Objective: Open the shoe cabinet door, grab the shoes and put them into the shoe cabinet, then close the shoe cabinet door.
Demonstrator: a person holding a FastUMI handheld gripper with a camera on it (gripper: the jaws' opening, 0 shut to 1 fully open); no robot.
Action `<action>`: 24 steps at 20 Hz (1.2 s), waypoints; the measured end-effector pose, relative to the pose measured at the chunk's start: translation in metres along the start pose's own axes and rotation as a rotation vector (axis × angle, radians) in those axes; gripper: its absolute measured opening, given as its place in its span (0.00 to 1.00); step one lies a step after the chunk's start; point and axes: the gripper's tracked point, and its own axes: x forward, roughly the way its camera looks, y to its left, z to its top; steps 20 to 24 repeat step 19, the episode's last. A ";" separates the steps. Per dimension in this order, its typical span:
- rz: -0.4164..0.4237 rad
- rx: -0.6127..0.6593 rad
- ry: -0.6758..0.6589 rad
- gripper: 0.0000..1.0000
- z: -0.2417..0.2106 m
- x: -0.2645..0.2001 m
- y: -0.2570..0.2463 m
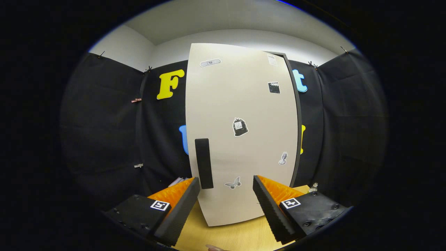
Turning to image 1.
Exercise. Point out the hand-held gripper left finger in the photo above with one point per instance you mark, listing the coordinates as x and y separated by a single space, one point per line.
181 212

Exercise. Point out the brown fuzzy shoe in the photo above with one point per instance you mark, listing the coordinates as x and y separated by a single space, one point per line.
216 248

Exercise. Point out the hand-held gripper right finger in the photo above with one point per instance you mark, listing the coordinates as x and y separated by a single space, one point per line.
271 212

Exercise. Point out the white spine paperback book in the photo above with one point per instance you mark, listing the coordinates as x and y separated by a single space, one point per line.
174 182

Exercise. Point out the black backdrop cloth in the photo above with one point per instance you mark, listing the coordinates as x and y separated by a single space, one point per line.
104 132

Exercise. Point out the green label plastic bottle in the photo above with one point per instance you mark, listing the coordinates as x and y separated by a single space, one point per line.
313 188

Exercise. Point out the grey shoe cabinet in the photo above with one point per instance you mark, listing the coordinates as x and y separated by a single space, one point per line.
300 122

